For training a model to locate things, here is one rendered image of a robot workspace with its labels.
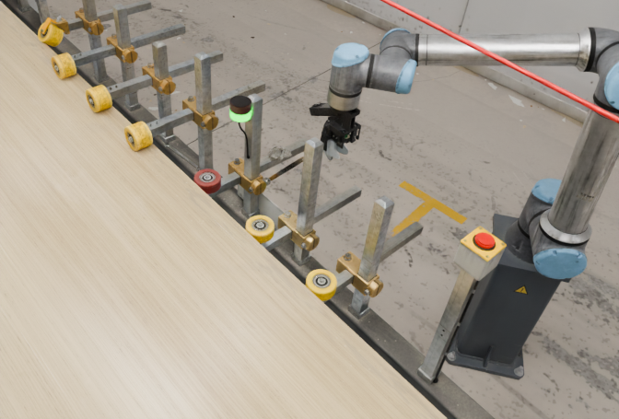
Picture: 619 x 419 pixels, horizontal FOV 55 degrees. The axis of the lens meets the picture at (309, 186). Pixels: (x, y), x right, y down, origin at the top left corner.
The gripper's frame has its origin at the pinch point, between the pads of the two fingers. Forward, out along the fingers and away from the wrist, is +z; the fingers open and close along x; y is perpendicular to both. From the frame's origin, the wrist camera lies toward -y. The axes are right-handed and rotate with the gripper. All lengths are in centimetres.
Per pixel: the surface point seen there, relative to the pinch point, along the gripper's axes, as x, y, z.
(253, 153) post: -17.5, -14.6, 0.1
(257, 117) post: -16.6, -14.6, -12.7
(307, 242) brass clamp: -19.2, 12.3, 15.4
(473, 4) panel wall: 242, -96, 52
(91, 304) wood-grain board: -78, -1, 8
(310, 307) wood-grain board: -39, 33, 7
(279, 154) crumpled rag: -2.4, -19.2, 10.9
